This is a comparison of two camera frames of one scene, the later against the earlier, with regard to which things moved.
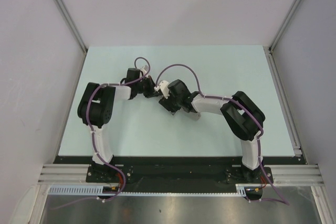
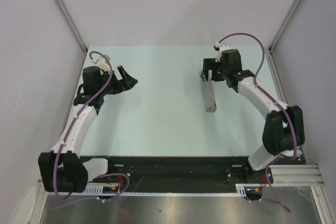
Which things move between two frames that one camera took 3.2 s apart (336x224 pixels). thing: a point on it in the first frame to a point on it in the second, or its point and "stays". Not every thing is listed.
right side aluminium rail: x=284 y=104 stays
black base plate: x=177 y=170 stays
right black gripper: x=167 y=103 to x=210 y=64
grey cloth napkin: x=189 y=116 to x=209 y=86
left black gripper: x=151 y=92 to x=125 y=84
